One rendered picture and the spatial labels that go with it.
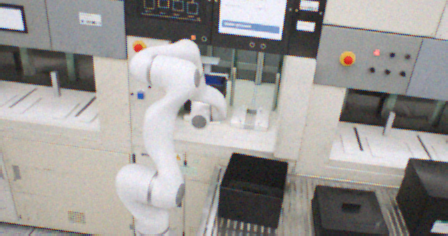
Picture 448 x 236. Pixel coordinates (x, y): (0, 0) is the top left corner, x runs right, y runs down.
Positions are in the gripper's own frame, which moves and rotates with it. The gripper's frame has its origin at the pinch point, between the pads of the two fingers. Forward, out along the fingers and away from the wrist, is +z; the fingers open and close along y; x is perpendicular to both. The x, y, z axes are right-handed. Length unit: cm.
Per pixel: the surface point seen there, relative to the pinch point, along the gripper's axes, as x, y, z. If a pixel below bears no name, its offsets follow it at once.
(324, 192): -33, 59, -32
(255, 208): -33, 26, -44
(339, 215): -33, 62, -47
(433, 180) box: -17, 104, -39
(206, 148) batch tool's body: -35.0, 2.7, 1.6
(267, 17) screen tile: 37.6, 25.9, -1.4
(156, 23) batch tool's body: 28.7, -23.2, 4.6
